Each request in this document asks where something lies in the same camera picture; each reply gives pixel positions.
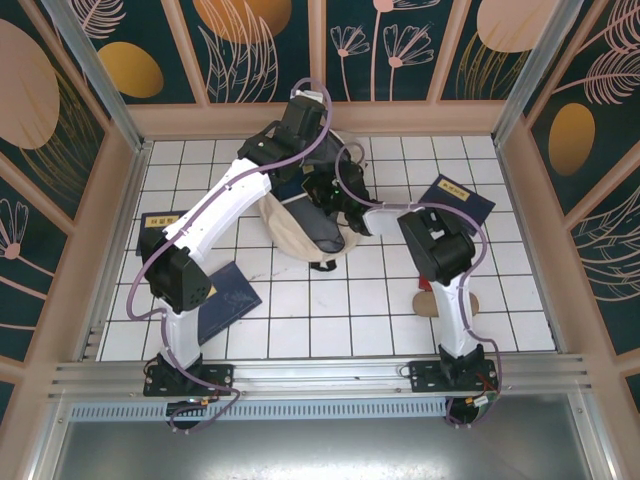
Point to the beige backpack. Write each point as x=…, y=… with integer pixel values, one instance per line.
x=295, y=240

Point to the red wallet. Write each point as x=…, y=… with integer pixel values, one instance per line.
x=422, y=285

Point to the tan pencil case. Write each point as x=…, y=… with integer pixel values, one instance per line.
x=422, y=303

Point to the navy book yellow label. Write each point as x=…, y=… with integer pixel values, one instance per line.
x=475, y=205
x=155, y=231

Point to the navy book leaf print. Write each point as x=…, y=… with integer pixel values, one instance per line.
x=235, y=300

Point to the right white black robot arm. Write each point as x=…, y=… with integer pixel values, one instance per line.
x=440, y=245

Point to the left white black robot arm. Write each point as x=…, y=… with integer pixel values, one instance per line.
x=225, y=200

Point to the green controller board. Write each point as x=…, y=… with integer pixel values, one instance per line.
x=484, y=402

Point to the grey metal sheet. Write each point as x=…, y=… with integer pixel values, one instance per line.
x=320, y=450

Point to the aluminium front rail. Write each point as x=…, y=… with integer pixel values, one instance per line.
x=320, y=375

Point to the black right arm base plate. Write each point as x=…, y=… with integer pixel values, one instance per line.
x=425, y=375

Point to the aluminium side rail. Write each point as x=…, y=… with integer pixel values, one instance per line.
x=130, y=200

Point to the aluminium corner post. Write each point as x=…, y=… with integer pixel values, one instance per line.
x=100, y=75
x=536, y=75

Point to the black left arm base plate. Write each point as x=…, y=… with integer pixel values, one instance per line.
x=220, y=377

